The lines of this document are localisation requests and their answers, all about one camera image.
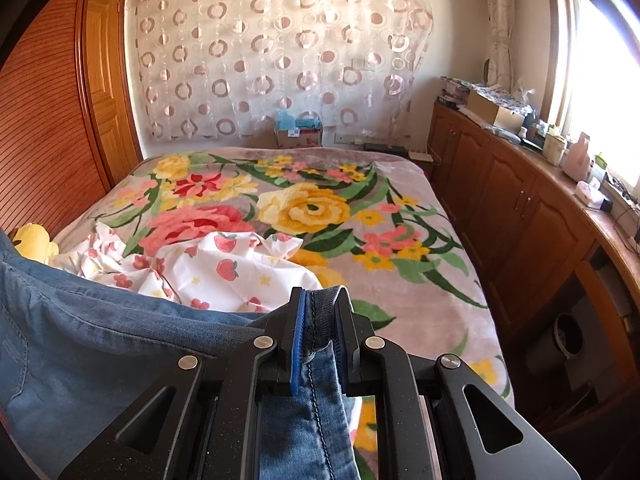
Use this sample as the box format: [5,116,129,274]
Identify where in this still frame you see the blue denim pants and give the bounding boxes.
[0,230,361,480]

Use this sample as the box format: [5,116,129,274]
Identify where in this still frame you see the pink plastic bottle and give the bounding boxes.
[564,132,592,182]

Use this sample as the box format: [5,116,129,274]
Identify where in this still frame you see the long wooden cabinet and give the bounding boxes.
[427,101,640,413]

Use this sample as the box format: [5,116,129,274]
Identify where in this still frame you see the small cardboard box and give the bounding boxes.
[272,122,323,150]

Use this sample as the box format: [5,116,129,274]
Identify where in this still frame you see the wall socket strip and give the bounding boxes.
[333,132,387,144]

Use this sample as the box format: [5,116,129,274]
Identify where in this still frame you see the wooden framed window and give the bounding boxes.
[544,0,640,188]

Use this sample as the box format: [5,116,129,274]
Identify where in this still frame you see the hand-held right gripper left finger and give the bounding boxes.
[57,287,323,480]

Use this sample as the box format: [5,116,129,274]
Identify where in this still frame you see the yellow plush toy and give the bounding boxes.
[11,222,60,266]

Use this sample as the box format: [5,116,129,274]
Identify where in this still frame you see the floral plush blanket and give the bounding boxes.
[52,147,516,480]

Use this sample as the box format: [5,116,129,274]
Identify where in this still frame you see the sheer circle pattern curtain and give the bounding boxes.
[125,0,436,142]

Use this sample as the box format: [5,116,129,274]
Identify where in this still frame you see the cardboard box with patterned paper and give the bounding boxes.
[465,84,537,129]

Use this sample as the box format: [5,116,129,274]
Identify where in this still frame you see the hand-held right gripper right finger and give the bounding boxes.
[332,285,581,480]

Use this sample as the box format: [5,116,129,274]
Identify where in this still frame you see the white ceramic jar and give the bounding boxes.
[542,127,569,164]

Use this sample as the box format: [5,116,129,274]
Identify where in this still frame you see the white tissue pack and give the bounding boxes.
[575,182,604,207]

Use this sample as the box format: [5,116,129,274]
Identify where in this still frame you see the stack of small boxes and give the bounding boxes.
[437,76,476,109]

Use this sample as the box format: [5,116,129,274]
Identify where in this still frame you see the beige patterned window curtain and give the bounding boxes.
[477,0,523,92]

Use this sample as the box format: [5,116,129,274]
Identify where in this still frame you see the wooden louvred wardrobe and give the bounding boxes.
[0,0,113,241]

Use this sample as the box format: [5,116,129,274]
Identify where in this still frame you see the white strawberry print sheet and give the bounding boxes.
[50,220,326,313]

